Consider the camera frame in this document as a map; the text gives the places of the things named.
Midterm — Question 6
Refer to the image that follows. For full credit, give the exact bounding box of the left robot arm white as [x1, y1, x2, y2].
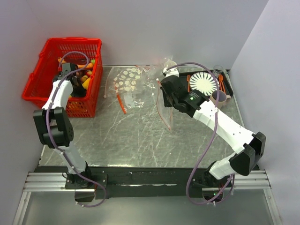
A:
[33, 63, 93, 188]

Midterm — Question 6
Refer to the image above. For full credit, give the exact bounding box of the crumpled clear plastic bag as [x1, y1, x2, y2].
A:
[136, 56, 174, 90]

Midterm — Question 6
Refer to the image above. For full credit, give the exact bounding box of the polka dot zip bag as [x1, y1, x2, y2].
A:
[104, 67, 147, 98]

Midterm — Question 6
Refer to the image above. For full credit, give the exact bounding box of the orange plastic fork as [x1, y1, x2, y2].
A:
[187, 75, 191, 92]

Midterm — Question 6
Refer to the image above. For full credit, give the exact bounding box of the red plastic basket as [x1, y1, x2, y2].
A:
[22, 37, 103, 118]

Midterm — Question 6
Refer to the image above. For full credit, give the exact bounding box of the clear drinking glass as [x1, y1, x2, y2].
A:
[213, 65, 224, 78]

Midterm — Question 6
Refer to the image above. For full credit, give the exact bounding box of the black serving tray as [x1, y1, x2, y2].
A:
[179, 70, 234, 97]

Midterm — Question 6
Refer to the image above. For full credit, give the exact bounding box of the orange plastic spoon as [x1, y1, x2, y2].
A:
[218, 74, 226, 93]

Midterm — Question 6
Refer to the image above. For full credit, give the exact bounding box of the yellow bell pepper toy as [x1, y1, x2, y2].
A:
[82, 77, 91, 90]

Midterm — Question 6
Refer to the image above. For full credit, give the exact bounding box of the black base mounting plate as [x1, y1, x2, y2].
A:
[35, 165, 260, 200]

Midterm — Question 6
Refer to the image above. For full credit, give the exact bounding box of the striped white plate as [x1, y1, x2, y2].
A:
[189, 72, 219, 96]

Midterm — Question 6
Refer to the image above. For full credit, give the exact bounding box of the clear zip bag orange zipper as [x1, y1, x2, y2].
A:
[156, 78, 179, 132]

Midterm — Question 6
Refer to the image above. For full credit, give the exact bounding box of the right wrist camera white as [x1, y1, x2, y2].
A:
[163, 67, 179, 77]

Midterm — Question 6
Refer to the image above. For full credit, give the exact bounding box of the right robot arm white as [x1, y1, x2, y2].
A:
[160, 75, 266, 187]

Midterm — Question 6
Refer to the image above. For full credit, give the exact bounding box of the aluminium rail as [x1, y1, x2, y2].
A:
[23, 171, 271, 192]

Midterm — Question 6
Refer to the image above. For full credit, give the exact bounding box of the cream ceramic mug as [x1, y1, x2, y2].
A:
[163, 59, 177, 71]

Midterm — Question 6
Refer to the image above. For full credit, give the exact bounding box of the beige mug purple inside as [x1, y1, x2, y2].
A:
[210, 90, 231, 109]

